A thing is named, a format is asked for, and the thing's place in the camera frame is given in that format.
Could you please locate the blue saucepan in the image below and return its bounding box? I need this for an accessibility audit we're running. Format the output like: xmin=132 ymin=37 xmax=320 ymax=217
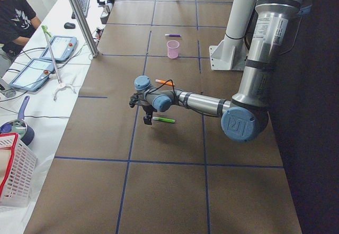
xmin=1 ymin=96 xmax=35 ymax=146

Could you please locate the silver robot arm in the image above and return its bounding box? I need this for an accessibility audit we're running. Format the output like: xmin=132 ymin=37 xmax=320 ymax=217
xmin=129 ymin=0 xmax=306 ymax=142

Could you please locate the pink mesh pen holder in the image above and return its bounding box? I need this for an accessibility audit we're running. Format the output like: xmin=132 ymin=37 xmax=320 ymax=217
xmin=166 ymin=40 xmax=180 ymax=59

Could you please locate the orange highlighter pen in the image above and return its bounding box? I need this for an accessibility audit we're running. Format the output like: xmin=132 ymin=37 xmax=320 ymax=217
xmin=155 ymin=79 xmax=175 ymax=86

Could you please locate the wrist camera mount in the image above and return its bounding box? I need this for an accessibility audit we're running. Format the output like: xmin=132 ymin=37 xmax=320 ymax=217
xmin=129 ymin=93 xmax=141 ymax=108

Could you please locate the aluminium frame post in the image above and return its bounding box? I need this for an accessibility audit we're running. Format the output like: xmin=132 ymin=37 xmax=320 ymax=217
xmin=69 ymin=0 xmax=99 ymax=58

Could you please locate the purple highlighter pen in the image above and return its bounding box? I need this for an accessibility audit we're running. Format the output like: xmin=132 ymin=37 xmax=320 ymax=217
xmin=165 ymin=34 xmax=182 ymax=38

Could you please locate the far teach pendant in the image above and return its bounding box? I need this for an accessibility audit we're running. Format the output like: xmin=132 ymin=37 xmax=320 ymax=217
xmin=50 ymin=35 xmax=77 ymax=63

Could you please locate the white plastic basket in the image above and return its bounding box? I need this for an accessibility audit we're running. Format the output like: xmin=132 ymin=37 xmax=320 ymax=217
xmin=1 ymin=133 xmax=37 ymax=212

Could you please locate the reacher grabber tool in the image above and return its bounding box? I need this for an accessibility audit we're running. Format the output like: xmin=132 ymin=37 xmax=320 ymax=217
xmin=40 ymin=25 xmax=77 ymax=101

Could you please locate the black keyboard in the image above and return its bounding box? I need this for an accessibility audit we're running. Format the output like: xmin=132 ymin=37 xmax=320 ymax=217
xmin=78 ymin=0 xmax=90 ymax=18

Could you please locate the seated person black shirt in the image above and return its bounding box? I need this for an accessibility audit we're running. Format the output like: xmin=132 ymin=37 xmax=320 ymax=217
xmin=0 ymin=0 xmax=42 ymax=60

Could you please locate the near teach pendant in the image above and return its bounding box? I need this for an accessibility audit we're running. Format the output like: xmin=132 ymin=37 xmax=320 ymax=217
xmin=9 ymin=58 xmax=55 ymax=92

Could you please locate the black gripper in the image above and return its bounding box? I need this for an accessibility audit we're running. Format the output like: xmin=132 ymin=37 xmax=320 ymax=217
xmin=142 ymin=105 xmax=156 ymax=125

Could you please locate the black computer mouse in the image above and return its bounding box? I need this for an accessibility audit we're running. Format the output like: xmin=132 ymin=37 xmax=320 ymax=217
xmin=64 ymin=22 xmax=76 ymax=29

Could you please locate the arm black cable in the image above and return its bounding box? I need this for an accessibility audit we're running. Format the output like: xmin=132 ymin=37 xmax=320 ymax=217
xmin=145 ymin=79 xmax=177 ymax=96

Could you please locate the green highlighter pen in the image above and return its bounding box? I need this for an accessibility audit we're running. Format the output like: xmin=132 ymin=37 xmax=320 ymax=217
xmin=152 ymin=116 xmax=175 ymax=123

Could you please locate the teach pendant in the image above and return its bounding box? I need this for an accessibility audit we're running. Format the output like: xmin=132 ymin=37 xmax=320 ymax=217
xmin=9 ymin=58 xmax=55 ymax=92
xmin=50 ymin=35 xmax=77 ymax=63

